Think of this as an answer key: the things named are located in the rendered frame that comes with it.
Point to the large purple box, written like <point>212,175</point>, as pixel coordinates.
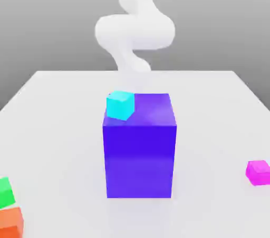
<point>139,158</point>

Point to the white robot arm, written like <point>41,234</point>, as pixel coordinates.
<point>135,31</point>

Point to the small green cube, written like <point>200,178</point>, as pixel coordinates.
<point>5,192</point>

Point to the small magenta cube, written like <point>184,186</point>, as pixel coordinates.
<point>258,173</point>

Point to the small cyan cube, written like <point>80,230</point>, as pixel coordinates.
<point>119,106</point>

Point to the large orange box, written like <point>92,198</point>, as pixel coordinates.
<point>9,222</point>

